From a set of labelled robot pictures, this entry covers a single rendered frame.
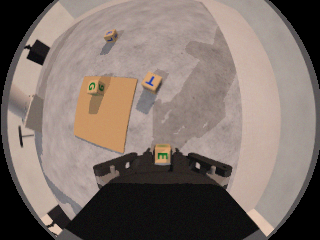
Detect tan flat mat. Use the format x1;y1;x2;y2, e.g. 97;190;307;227
74;76;138;153

